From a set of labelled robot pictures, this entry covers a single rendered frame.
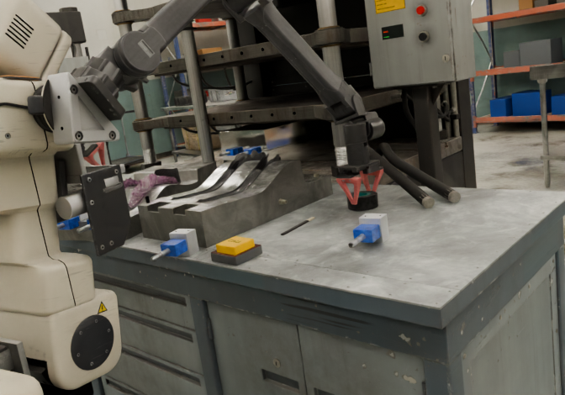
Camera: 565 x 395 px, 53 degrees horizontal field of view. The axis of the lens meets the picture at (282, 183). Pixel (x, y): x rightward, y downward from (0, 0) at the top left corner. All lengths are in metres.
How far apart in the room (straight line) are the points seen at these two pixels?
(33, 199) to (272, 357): 0.60
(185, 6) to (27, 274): 0.59
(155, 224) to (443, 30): 1.03
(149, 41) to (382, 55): 1.05
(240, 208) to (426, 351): 0.61
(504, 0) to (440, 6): 6.48
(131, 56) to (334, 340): 0.66
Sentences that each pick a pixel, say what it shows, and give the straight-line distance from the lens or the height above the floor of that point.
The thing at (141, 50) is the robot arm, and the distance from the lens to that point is 1.05.
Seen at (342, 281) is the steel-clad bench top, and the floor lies 0.80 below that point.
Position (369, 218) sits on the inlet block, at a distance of 1.20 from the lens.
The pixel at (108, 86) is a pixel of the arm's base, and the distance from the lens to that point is 1.00.
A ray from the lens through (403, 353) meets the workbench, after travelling 1.07.
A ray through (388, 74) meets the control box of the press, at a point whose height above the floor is 1.12.
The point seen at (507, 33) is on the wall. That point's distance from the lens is 8.30.
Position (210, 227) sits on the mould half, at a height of 0.84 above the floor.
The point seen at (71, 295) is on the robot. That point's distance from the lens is 1.13.
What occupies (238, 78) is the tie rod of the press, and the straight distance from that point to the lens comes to 3.20.
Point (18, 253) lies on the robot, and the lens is 1.12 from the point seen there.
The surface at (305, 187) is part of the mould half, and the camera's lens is 1.59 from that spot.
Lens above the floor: 1.19
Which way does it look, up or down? 11 degrees down
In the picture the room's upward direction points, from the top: 8 degrees counter-clockwise
